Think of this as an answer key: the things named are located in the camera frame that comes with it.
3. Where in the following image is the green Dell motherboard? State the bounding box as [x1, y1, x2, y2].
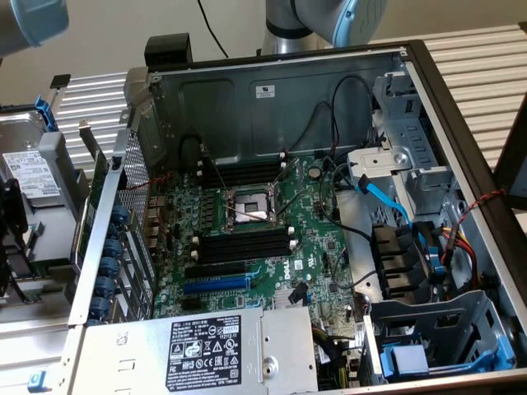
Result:
[150, 154, 367, 326]

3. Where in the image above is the red black twisted wire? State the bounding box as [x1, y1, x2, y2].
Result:
[452, 188, 511, 231]

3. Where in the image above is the thin red wire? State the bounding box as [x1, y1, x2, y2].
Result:
[123, 172, 172, 191]

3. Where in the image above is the black box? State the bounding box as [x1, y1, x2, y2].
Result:
[143, 35, 194, 74]

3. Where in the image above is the blue expansion slot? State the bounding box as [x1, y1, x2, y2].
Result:
[182, 276, 253, 295]

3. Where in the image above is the blue slot retainer knob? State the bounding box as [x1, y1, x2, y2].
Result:
[94, 276, 116, 298]
[110, 204, 130, 226]
[89, 296, 112, 318]
[101, 238, 124, 260]
[100, 257, 120, 279]

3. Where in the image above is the grey parts rack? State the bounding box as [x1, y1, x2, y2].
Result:
[0, 84, 91, 326]

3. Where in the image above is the red yellow wire bundle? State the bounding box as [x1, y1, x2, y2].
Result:
[438, 224, 483, 289]

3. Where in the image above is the dark brown panel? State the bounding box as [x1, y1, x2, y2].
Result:
[492, 92, 527, 211]

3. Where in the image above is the silver hard disk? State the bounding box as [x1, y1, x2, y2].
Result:
[0, 110, 69, 209]

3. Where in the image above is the black camera cable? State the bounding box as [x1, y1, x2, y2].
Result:
[196, 0, 230, 58]

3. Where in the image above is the silver socket cover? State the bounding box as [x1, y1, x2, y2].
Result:
[267, 180, 285, 207]

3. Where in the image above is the silver metal disk bay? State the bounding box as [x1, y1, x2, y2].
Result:
[347, 72, 459, 219]

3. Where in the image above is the green RAM stick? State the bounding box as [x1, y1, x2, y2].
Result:
[18, 263, 54, 283]

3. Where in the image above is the large grey disk bay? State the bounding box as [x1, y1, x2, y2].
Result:
[361, 290, 518, 386]

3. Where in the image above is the open grey PC case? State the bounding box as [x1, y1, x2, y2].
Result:
[68, 39, 527, 395]

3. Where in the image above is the black looped wire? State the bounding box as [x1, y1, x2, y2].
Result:
[178, 133, 206, 166]

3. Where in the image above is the thin black wire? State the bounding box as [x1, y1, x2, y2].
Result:
[319, 155, 374, 244]
[287, 101, 343, 156]
[331, 245, 379, 290]

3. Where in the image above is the short black expansion slot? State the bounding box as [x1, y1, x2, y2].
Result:
[180, 298, 208, 313]

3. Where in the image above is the blue disk carrier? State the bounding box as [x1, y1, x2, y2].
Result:
[32, 95, 58, 133]

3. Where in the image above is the thick black power wire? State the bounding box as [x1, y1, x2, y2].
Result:
[330, 75, 375, 160]

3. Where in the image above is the black yellow wire bundle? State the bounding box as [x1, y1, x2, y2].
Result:
[311, 324, 366, 390]

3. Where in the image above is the silver chipset heat sink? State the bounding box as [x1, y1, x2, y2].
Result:
[273, 287, 309, 310]

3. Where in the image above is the blue SATA wire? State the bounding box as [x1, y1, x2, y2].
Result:
[357, 173, 448, 287]

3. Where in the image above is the blue case latch button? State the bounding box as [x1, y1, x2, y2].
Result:
[27, 369, 53, 394]

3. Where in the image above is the black wire connector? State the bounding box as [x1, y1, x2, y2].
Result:
[289, 281, 310, 306]

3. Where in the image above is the silver CPU socket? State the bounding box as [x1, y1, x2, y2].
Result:
[222, 183, 285, 230]

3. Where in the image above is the thin metal locking lever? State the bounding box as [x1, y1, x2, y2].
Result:
[269, 158, 301, 187]
[276, 187, 304, 217]

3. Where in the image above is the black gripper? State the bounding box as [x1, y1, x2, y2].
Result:
[0, 176, 30, 300]

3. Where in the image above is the long black expansion slot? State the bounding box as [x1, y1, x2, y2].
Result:
[184, 261, 249, 281]

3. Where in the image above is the silver power supply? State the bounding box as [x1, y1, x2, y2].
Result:
[80, 304, 320, 395]

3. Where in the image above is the green graphics card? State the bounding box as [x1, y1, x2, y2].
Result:
[75, 118, 111, 264]

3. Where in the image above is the black ribbed plastic block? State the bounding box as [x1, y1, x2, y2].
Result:
[370, 221, 436, 304]

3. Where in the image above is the blue plastic disk caddy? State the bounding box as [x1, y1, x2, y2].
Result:
[378, 335, 515, 382]

